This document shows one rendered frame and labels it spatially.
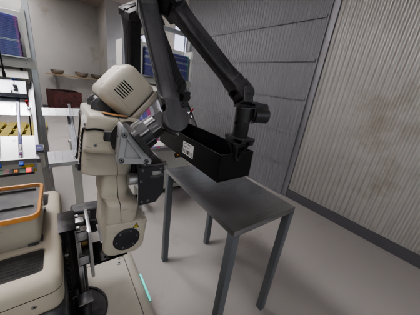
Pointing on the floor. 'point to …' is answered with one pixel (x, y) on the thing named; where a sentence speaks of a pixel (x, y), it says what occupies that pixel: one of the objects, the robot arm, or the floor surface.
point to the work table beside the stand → (230, 220)
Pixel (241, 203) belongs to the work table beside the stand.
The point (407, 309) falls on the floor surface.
